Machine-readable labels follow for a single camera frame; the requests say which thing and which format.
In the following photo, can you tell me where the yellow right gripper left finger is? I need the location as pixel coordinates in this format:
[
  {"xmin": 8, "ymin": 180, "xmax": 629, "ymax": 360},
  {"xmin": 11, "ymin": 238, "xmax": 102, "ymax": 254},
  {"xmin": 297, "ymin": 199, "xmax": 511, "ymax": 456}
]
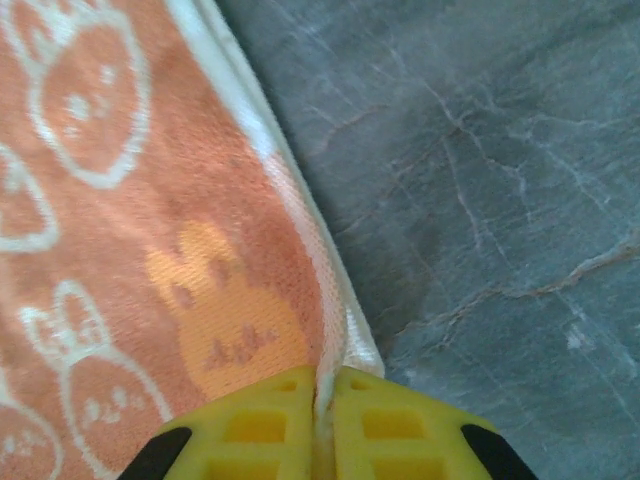
[{"xmin": 117, "ymin": 364, "xmax": 317, "ymax": 480}]

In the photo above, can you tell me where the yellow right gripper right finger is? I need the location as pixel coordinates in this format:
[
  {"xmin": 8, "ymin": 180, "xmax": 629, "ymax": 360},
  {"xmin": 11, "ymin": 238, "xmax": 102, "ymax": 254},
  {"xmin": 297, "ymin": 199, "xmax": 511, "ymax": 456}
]
[{"xmin": 319, "ymin": 367, "xmax": 539, "ymax": 480}]

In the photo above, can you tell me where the orange towel with animal faces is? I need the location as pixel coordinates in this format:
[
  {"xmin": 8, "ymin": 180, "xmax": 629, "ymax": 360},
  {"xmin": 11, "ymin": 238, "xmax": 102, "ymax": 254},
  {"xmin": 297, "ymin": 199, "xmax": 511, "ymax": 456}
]
[{"xmin": 0, "ymin": 0, "xmax": 386, "ymax": 480}]

